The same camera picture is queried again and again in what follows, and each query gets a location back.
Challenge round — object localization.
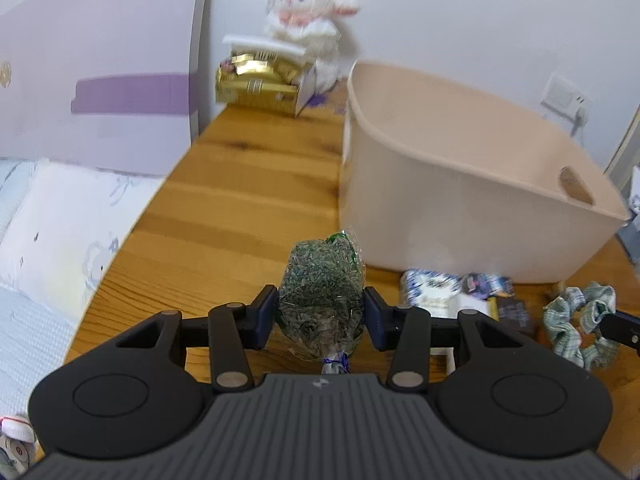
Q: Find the white hotel supplies box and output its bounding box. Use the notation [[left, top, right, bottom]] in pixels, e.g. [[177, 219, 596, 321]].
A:
[[430, 294, 491, 375]]

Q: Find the beige plastic storage bin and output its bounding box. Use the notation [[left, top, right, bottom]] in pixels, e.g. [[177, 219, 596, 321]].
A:
[[340, 61, 629, 284]]

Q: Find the blue white tissue pack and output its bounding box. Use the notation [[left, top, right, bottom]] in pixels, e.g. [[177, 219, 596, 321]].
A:
[[400, 268, 461, 309]]

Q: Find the white wall socket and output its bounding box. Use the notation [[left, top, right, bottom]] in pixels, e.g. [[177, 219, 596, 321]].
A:
[[540, 74, 589, 122]]

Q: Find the gold tissue pack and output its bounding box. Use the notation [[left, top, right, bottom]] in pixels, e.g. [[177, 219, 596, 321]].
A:
[[215, 52, 306, 115]]

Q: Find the light blue bedsheet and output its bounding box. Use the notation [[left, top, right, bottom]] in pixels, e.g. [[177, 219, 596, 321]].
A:
[[1, 158, 74, 415]]

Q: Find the white pillow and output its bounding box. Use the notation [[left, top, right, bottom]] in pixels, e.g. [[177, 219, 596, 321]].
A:
[[1, 160, 163, 325]]

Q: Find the white plug and cable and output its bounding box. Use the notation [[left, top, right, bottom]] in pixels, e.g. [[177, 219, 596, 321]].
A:
[[568, 106, 589, 139]]

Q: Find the white plush lamb toy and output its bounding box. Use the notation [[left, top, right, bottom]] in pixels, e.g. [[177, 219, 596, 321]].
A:
[[264, 0, 360, 94]]

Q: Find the dark printed small packet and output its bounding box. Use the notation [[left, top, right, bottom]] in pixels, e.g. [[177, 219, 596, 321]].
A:
[[460, 273, 514, 300]]

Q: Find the white shelf frame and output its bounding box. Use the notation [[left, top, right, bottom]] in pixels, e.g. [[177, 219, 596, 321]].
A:
[[605, 107, 640, 194]]

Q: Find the green dried herb sachet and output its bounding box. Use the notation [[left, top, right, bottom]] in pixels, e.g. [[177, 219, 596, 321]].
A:
[[276, 230, 366, 375]]

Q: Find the green plaid scrunchie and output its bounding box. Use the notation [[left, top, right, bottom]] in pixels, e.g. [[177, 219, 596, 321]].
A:
[[542, 282, 618, 370]]

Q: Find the black small box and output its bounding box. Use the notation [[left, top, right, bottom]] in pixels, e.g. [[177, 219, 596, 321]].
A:
[[488, 297, 535, 338]]

